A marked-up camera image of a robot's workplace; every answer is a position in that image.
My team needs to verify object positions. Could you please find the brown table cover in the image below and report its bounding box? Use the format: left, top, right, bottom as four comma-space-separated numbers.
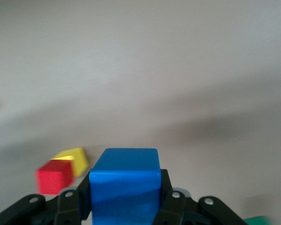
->
0, 0, 281, 225

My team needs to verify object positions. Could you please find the blue cube block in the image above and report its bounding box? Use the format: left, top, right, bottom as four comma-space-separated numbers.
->
89, 148, 162, 225

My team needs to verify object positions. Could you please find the green cube block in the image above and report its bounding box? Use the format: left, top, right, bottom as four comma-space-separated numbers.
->
244, 215, 270, 225

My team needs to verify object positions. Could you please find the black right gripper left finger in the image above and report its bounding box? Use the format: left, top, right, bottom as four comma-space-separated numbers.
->
0, 174, 94, 225

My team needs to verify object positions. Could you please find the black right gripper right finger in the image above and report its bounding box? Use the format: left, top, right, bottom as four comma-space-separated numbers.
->
151, 168, 251, 225

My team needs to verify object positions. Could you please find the red cube block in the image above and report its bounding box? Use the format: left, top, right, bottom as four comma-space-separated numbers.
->
35, 159, 75, 195

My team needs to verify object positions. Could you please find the yellow cube block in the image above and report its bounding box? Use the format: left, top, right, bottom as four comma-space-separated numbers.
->
50, 147, 89, 178

